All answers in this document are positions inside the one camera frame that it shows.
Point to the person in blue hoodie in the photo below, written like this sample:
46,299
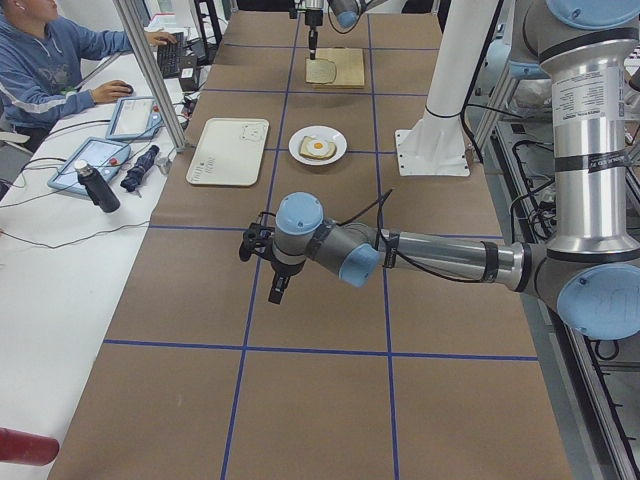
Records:
41,55

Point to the small metal cup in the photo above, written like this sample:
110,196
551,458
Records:
164,165

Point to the person's left hand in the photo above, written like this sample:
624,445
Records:
158,38

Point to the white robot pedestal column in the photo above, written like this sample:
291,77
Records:
435,146

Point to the wooden cutting board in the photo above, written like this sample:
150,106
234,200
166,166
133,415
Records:
350,67

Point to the person's right hand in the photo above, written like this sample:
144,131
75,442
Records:
111,91

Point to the far blue teach pendant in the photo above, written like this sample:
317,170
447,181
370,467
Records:
134,118

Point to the aluminium frame post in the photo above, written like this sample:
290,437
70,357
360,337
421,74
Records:
151,72

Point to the black water bottle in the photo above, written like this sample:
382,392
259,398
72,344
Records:
96,186

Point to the white round plate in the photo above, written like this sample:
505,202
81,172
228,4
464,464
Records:
318,131

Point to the cream rectangular tray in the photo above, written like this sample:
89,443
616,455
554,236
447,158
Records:
229,152

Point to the red cylinder bottle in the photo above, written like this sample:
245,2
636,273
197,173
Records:
27,448

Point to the folded navy umbrella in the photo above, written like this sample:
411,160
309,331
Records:
143,164

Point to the toast with fried egg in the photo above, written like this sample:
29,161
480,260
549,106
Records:
317,148

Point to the white bread slice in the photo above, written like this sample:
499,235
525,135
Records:
320,71

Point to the black keyboard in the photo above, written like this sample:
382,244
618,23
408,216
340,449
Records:
168,56

